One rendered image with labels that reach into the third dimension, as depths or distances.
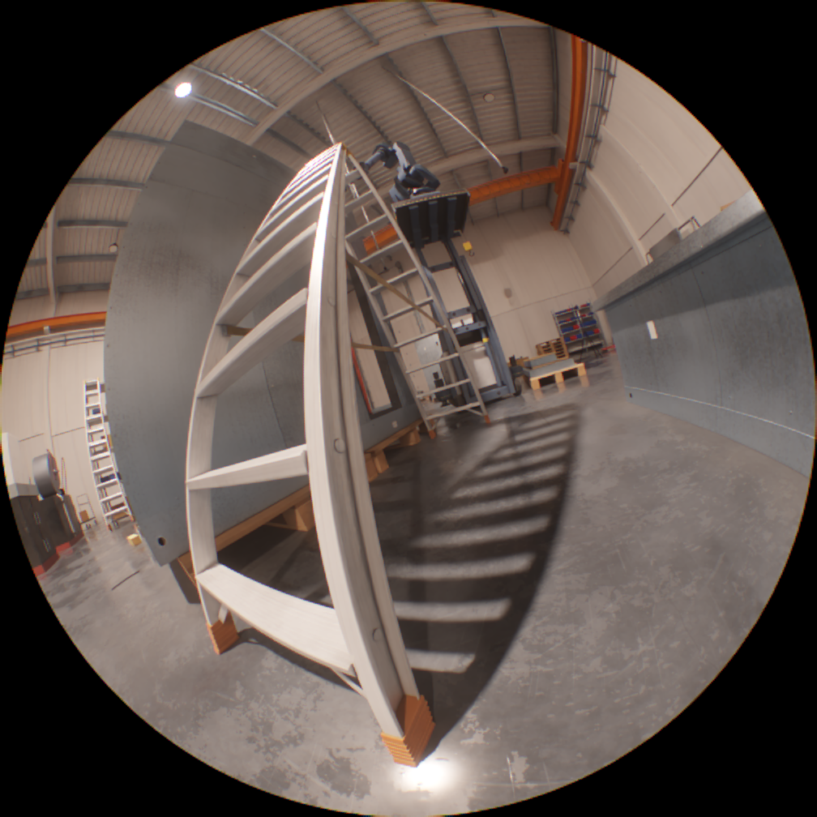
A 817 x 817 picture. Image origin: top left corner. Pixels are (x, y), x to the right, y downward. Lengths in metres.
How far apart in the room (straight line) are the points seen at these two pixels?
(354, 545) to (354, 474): 0.08
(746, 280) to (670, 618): 0.79
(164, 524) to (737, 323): 1.92
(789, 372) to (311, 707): 1.22
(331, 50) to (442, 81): 2.95
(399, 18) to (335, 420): 7.94
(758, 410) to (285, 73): 8.26
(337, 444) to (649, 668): 0.55
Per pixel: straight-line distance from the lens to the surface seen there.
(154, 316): 1.26
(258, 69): 7.84
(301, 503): 1.18
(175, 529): 1.07
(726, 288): 0.97
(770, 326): 0.90
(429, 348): 7.85
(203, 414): 0.70
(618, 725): 0.45
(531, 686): 0.46
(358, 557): 0.28
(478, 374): 3.41
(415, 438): 2.22
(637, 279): 1.22
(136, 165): 8.98
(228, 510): 1.12
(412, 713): 0.39
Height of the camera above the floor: 0.44
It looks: 3 degrees down
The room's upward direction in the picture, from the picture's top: 18 degrees counter-clockwise
